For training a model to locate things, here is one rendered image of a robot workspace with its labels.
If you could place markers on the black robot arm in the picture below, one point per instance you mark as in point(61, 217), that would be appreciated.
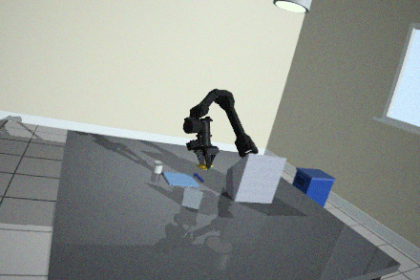
point(196, 124)

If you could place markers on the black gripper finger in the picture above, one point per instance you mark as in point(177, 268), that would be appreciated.
point(209, 159)
point(200, 157)

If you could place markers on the olive-yellow round plate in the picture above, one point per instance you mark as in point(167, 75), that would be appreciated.
point(202, 166)

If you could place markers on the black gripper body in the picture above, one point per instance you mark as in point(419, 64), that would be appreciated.
point(207, 147)

